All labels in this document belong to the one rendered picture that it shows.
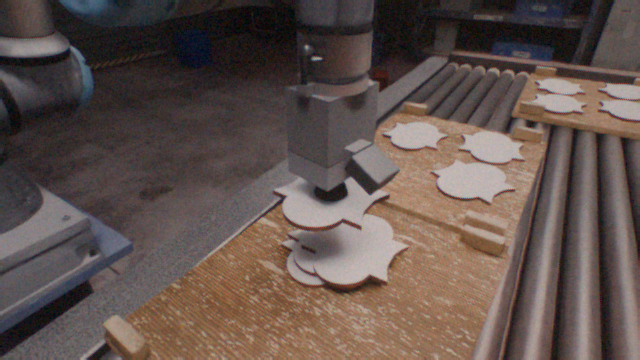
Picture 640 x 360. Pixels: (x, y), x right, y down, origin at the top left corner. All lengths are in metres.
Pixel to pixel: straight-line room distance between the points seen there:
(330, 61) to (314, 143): 0.09
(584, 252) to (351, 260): 0.36
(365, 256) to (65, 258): 0.45
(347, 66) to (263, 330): 0.31
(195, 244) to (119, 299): 0.13
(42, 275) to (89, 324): 0.16
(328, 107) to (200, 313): 0.29
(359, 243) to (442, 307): 0.13
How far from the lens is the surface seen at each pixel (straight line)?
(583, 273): 0.66
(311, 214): 0.43
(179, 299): 0.52
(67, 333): 0.57
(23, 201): 0.73
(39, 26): 0.70
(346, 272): 0.49
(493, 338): 0.52
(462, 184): 0.72
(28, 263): 0.68
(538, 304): 0.58
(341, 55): 0.36
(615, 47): 5.02
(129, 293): 0.58
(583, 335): 0.57
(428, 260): 0.56
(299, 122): 0.40
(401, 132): 0.89
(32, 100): 0.71
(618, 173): 0.97
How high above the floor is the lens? 1.31
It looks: 32 degrees down
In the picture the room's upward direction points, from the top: straight up
